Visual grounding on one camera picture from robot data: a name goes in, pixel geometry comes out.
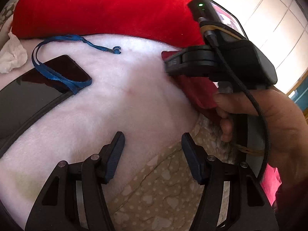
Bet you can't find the dark red garment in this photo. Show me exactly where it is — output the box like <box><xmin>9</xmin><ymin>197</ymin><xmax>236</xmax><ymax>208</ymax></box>
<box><xmin>161</xmin><ymin>51</ymin><xmax>221</xmax><ymax>124</ymax></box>

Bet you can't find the person's right hand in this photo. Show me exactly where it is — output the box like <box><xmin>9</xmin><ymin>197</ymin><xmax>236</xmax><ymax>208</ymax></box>
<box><xmin>213</xmin><ymin>89</ymin><xmax>307</xmax><ymax>189</ymax></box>

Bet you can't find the white glossy wardrobe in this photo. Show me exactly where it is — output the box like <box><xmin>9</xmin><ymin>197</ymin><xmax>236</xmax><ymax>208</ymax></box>
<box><xmin>213</xmin><ymin>0</ymin><xmax>307</xmax><ymax>93</ymax></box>

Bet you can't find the red embroidered pillow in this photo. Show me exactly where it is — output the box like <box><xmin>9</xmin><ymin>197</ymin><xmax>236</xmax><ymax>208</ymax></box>
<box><xmin>12</xmin><ymin>0</ymin><xmax>203</xmax><ymax>48</ymax></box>

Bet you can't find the quilted heart pattern bedspread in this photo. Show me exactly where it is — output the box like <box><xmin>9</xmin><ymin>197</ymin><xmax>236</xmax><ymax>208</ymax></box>
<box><xmin>106</xmin><ymin>113</ymin><xmax>235</xmax><ymax>230</ymax></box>

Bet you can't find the white fleece blanket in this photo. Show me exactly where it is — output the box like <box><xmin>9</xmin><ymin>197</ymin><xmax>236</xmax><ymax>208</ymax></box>
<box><xmin>1</xmin><ymin>34</ymin><xmax>198</xmax><ymax>227</ymax></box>

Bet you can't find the black smartphone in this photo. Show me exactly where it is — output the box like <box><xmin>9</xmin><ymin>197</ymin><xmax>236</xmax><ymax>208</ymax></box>
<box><xmin>17</xmin><ymin>55</ymin><xmax>92</xmax><ymax>93</ymax></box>

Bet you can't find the crumpled white tissue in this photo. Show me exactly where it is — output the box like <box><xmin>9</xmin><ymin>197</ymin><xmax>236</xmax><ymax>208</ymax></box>
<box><xmin>1</xmin><ymin>29</ymin><xmax>28</xmax><ymax>74</ymax></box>

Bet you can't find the black braided cable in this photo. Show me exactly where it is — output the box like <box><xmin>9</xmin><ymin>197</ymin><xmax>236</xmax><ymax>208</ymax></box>
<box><xmin>212</xmin><ymin>45</ymin><xmax>272</xmax><ymax>181</ymax></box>

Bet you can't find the blue lanyard strap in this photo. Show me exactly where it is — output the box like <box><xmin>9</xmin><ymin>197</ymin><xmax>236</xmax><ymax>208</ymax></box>
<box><xmin>31</xmin><ymin>34</ymin><xmax>122</xmax><ymax>95</ymax></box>

